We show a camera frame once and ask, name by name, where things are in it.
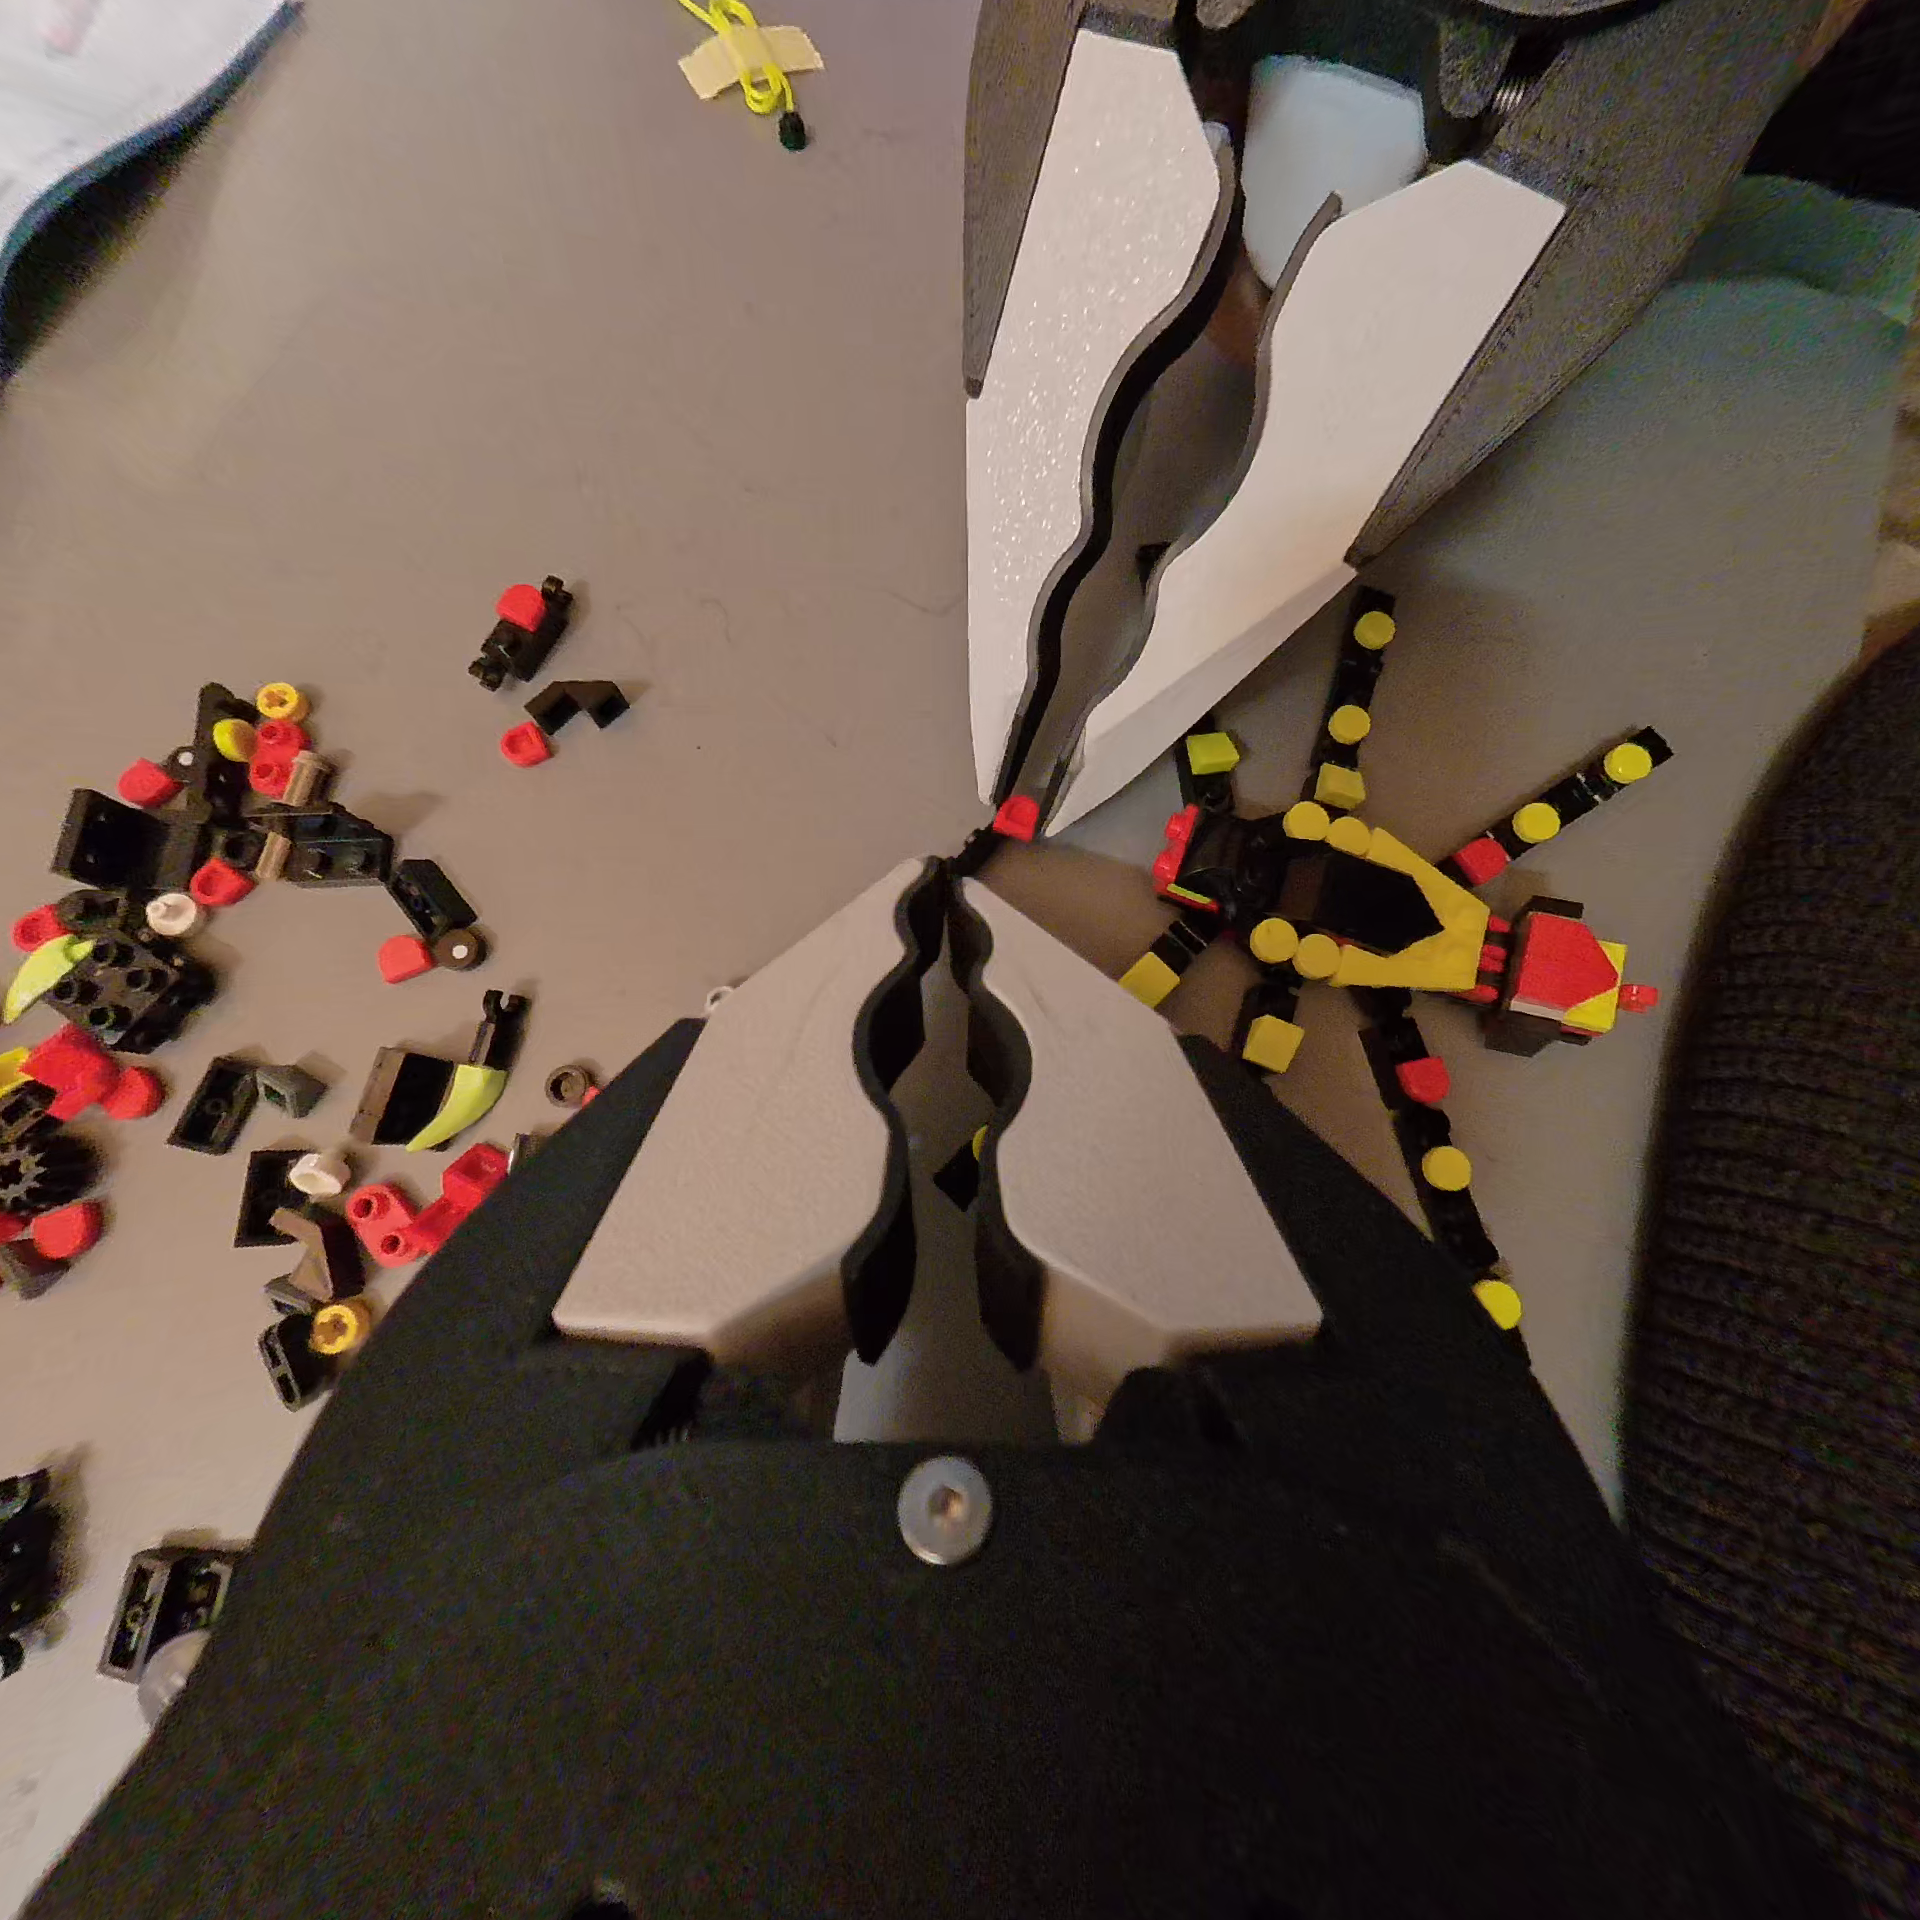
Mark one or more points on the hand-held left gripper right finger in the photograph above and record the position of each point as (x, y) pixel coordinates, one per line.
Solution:
(1140, 1185)

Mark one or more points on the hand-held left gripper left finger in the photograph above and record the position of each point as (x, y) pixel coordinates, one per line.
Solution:
(721, 1170)

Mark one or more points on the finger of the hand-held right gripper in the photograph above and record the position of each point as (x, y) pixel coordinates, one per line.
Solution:
(1352, 421)
(1065, 373)

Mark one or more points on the black yellow lego spider model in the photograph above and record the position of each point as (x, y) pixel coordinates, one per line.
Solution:
(1381, 899)

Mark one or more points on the small black lego clip plate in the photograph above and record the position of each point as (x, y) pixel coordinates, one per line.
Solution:
(974, 852)

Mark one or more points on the small red lego slope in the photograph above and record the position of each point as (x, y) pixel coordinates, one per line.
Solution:
(524, 745)
(1017, 817)

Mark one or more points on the person's right forearm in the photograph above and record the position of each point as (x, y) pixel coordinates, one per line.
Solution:
(1860, 76)

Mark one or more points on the black red lego clip assembly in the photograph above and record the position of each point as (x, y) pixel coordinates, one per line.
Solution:
(518, 632)

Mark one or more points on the pile of loose lego pieces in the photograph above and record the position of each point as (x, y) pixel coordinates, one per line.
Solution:
(121, 976)

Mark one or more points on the lego instruction booklet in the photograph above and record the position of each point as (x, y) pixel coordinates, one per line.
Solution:
(90, 91)

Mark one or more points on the beige tape piece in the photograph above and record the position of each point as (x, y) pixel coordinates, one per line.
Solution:
(797, 56)

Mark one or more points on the black lego bracket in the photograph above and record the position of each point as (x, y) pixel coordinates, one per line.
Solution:
(577, 702)

